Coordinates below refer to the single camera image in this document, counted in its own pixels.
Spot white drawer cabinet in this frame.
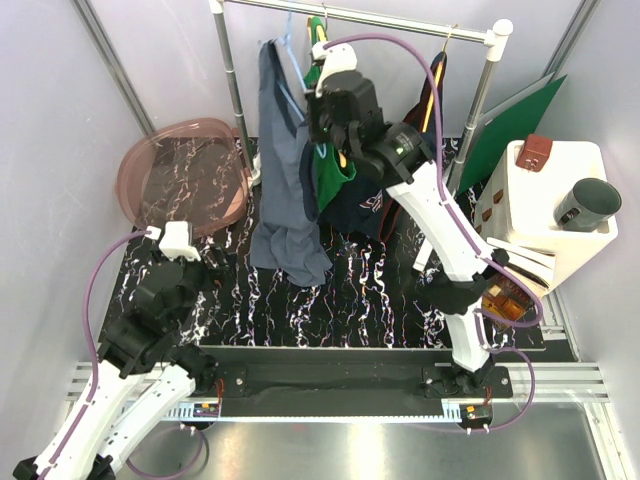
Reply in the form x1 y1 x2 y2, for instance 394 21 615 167
474 140 618 297

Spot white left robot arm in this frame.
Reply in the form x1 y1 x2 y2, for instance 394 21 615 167
12 247 231 479

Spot brown leather box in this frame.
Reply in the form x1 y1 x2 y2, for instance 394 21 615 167
515 134 553 173

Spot yellow hanger in navy top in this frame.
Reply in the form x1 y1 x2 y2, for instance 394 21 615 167
421 23 459 133

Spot green board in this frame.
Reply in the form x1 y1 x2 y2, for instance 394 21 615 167
458 76 565 193

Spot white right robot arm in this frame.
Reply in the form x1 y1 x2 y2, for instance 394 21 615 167
306 70 507 397

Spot grey-blue tank top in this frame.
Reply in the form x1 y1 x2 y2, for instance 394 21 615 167
250 40 332 287

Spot dark green mug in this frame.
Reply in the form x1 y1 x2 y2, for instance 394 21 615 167
554 178 622 232

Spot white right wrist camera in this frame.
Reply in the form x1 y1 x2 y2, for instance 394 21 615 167
311 41 357 98

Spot pink translucent plastic basin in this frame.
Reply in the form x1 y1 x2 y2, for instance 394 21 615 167
115 118 249 238

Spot navy maroon-trimmed tank top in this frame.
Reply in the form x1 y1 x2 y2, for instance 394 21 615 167
313 52 448 242

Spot white clothes rack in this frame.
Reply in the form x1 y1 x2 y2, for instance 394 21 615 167
208 0 515 274

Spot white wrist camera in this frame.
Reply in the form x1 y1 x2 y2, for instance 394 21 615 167
145 221 201 262
311 41 357 98

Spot light blue wire hanger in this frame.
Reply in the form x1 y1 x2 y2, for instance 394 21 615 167
272 0 331 161

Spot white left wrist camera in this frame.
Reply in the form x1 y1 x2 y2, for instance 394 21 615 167
145 221 201 262

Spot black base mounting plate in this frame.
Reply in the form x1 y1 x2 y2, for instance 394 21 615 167
205 346 514 423

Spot yellow hanger in green top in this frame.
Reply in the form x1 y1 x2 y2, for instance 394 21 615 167
307 16 347 169

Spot green tank top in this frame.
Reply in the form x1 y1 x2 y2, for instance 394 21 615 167
299 15 358 214

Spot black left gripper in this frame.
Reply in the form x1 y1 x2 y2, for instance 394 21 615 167
153 242 237 330

